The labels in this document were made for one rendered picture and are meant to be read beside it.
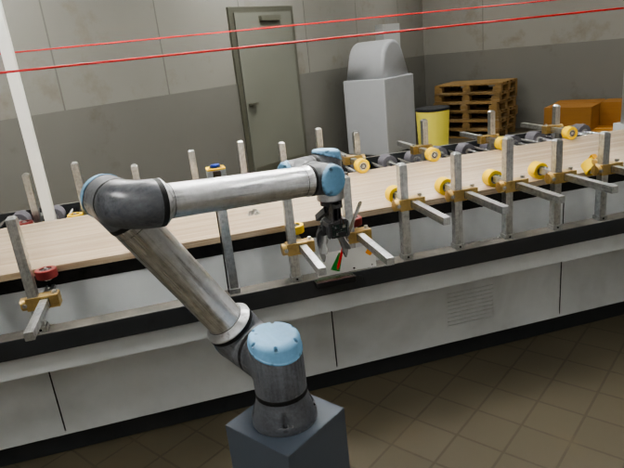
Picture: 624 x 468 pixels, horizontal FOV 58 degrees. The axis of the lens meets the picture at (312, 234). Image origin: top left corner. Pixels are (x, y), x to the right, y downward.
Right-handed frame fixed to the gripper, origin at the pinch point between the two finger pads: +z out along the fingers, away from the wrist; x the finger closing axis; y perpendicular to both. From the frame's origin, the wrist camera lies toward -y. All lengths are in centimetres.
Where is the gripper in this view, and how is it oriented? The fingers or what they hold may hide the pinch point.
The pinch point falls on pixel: (333, 255)
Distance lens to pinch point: 190.6
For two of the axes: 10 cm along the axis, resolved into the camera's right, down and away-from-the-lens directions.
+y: 3.4, 2.6, -9.0
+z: 1.0, 9.4, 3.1
